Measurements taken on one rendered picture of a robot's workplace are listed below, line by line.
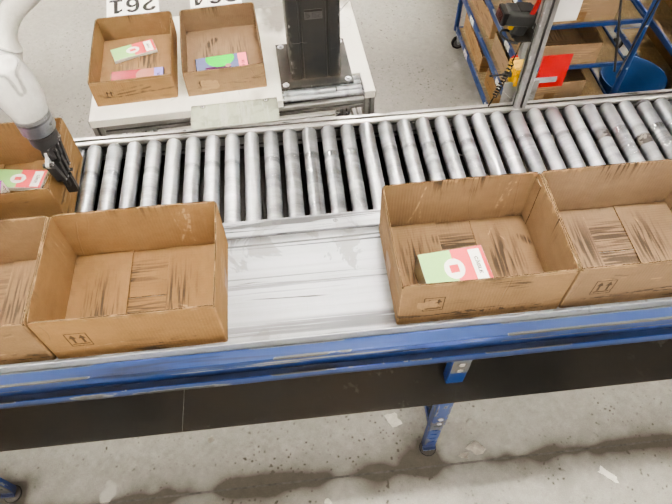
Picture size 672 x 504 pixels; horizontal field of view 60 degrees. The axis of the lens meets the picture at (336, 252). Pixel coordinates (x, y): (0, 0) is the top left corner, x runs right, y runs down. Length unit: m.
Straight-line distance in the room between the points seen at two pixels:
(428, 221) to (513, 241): 0.22
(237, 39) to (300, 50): 0.37
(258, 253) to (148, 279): 0.28
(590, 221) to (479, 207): 0.30
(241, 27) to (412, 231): 1.26
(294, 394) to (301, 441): 0.62
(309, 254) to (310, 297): 0.13
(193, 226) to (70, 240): 0.31
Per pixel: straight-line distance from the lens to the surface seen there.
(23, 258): 1.68
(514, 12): 1.96
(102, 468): 2.34
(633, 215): 1.73
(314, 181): 1.83
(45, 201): 1.82
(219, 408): 1.61
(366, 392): 1.60
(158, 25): 2.48
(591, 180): 1.61
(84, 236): 1.56
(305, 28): 2.06
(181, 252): 1.54
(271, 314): 1.41
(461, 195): 1.50
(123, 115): 2.18
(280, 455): 2.20
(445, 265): 1.40
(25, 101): 1.62
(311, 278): 1.45
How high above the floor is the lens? 2.10
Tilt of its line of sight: 55 degrees down
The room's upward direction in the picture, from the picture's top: 1 degrees counter-clockwise
